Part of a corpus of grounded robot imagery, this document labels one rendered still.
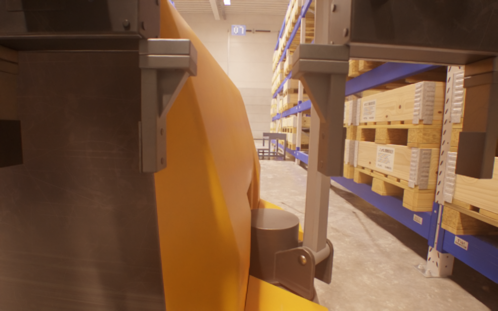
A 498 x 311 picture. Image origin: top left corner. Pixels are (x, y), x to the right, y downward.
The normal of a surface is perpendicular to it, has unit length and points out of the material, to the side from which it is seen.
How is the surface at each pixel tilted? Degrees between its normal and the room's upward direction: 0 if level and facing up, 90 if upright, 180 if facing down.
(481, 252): 90
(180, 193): 90
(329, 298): 0
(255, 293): 22
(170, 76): 90
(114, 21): 90
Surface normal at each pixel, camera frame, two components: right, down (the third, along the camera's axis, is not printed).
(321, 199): 0.69, 0.09
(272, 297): 0.39, -0.91
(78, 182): -0.08, 0.11
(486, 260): -1.00, -0.03
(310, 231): -0.73, 0.05
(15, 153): 1.00, 0.02
